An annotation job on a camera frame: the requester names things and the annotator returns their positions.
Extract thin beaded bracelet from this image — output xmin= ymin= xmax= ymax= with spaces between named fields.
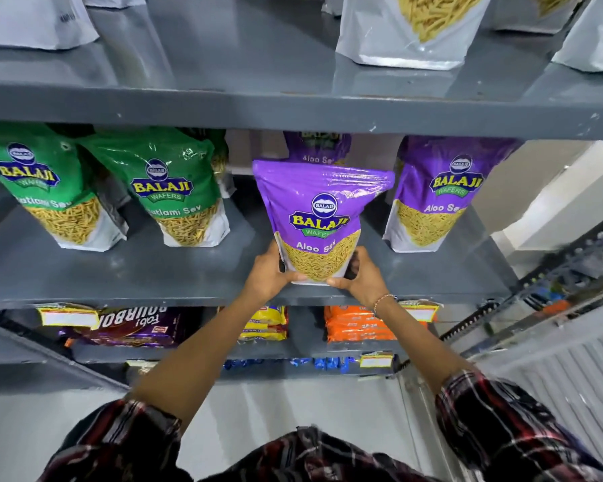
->
xmin=373 ymin=294 xmax=398 ymax=318

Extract yellow-edged price label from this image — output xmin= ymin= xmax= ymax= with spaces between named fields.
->
xmin=37 ymin=303 xmax=101 ymax=330
xmin=359 ymin=351 xmax=395 ymax=370
xmin=399 ymin=300 xmax=441 ymax=324

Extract grey metal shelf rack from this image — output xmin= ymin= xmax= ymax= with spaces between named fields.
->
xmin=0 ymin=0 xmax=603 ymax=392

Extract blue biscuit packets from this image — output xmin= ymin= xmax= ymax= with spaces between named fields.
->
xmin=223 ymin=356 xmax=358 ymax=373

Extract dark brown biscuit packet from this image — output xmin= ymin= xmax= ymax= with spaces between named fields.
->
xmin=60 ymin=305 xmax=186 ymax=348

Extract yellow biscuit packets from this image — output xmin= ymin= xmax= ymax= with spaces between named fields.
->
xmin=238 ymin=305 xmax=289 ymax=343

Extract green snack packet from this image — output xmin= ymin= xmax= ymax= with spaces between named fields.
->
xmin=0 ymin=122 xmax=129 ymax=253
xmin=205 ymin=129 xmax=237 ymax=199
xmin=77 ymin=127 xmax=231 ymax=248

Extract white ribbed panel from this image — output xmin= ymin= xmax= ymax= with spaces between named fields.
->
xmin=475 ymin=316 xmax=603 ymax=482

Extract side rack with goods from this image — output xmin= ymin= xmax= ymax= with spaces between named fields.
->
xmin=440 ymin=216 xmax=603 ymax=359

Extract orange biscuit packets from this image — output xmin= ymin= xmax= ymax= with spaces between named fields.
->
xmin=324 ymin=305 xmax=429 ymax=344

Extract person's left hand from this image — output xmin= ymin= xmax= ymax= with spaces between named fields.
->
xmin=242 ymin=239 xmax=308 ymax=305

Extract dark plaid shirt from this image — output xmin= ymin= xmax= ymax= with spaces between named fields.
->
xmin=37 ymin=369 xmax=603 ymax=482

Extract person's left forearm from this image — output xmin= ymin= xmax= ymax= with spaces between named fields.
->
xmin=130 ymin=290 xmax=283 ymax=433

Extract person's right forearm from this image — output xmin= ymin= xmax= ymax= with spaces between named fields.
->
xmin=376 ymin=296 xmax=477 ymax=395

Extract person's right hand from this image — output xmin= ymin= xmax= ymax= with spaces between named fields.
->
xmin=326 ymin=246 xmax=391 ymax=310

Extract purple snack packet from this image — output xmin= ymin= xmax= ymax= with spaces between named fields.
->
xmin=382 ymin=136 xmax=524 ymax=254
xmin=283 ymin=131 xmax=353 ymax=166
xmin=252 ymin=159 xmax=396 ymax=287

